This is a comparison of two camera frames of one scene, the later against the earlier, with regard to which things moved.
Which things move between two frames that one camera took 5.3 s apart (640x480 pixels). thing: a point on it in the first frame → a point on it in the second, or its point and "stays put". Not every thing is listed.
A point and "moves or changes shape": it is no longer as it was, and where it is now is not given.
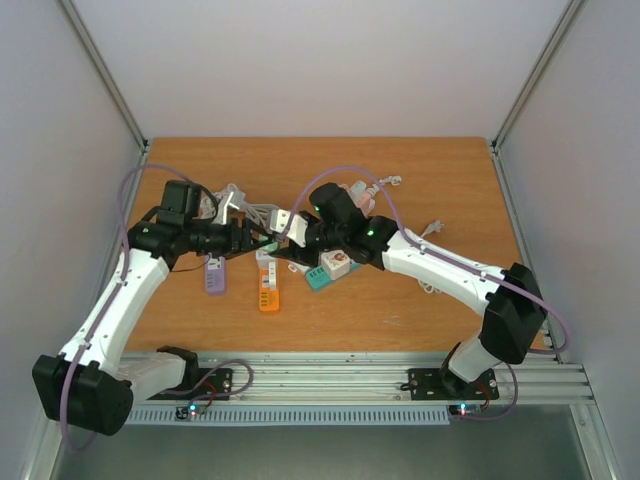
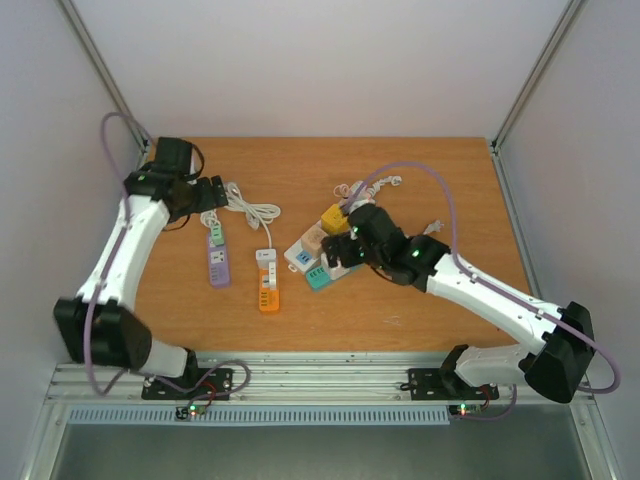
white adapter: x=269 y=281 stays put
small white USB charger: x=263 y=259 stays put
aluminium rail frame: x=375 y=377 stays put
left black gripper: x=245 y=245 → x=210 y=200
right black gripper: x=310 y=239 → x=335 y=248
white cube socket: x=336 y=263 stays put
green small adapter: x=272 y=247 moves or changes shape
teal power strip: x=317 y=277 stays put
